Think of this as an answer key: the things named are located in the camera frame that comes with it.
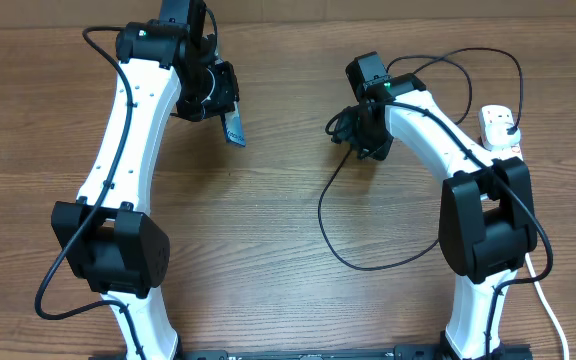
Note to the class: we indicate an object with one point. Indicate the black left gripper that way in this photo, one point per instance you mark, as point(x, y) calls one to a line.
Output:
point(229, 93)

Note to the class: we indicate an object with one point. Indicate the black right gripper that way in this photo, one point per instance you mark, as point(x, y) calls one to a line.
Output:
point(346, 136)

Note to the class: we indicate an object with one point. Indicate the Samsung Galaxy smartphone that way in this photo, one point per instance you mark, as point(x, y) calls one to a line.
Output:
point(233, 128)

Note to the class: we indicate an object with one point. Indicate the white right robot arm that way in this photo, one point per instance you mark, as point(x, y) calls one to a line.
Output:
point(486, 224)

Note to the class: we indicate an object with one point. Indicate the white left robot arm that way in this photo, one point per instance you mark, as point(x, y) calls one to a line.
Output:
point(166, 67)

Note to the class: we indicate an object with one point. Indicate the white charger plug adapter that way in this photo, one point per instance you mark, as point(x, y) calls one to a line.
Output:
point(496, 137)

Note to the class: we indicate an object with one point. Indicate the white power strip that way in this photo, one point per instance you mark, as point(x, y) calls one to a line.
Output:
point(495, 123)

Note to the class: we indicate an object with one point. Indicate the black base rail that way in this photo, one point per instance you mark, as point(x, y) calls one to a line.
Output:
point(318, 355)

